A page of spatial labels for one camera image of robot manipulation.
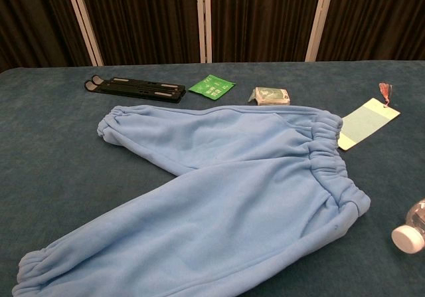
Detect light blue sweatpants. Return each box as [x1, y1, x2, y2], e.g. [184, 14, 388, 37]
[11, 104, 372, 297]

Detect small white tissue pack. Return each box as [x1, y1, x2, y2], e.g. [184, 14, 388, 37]
[247, 86, 292, 106]

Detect pale card with tassel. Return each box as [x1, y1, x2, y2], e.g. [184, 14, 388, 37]
[337, 82, 402, 151]

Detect clear bottle with white cap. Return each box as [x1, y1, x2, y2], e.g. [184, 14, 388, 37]
[390, 197, 425, 254]

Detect black folding laptop stand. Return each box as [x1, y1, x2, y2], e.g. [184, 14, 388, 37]
[84, 74, 187, 104]

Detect green sachet packet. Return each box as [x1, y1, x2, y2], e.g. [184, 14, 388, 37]
[188, 74, 237, 101]

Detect dark curtain partition panel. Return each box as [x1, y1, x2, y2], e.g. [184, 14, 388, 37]
[0, 0, 99, 74]
[202, 0, 325, 64]
[305, 0, 425, 62]
[71, 0, 206, 67]

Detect blue felt table cover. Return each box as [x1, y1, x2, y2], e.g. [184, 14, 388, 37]
[0, 60, 425, 297]

